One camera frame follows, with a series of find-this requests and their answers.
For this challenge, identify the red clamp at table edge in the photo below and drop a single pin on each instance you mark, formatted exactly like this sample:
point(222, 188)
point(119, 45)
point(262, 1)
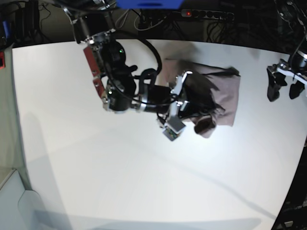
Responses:
point(2, 60)

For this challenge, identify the mauve t-shirt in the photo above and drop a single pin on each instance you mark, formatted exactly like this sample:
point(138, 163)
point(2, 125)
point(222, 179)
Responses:
point(216, 87)

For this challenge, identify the blue box overhead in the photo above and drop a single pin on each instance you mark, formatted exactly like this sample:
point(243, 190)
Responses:
point(149, 4)

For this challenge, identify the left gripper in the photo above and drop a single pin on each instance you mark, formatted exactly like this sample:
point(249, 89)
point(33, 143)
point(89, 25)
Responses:
point(276, 76)

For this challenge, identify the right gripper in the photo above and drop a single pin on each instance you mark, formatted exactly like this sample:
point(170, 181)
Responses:
point(173, 101)

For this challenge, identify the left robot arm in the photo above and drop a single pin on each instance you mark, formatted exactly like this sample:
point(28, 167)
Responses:
point(294, 13)

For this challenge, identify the black power strip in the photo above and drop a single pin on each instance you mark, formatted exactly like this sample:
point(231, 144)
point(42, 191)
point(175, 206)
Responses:
point(204, 14)

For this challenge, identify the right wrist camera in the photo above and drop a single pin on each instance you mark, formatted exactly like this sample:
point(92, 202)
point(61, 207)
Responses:
point(173, 128)

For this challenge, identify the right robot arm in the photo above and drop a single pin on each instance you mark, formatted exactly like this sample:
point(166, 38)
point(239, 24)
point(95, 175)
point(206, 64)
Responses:
point(113, 79)

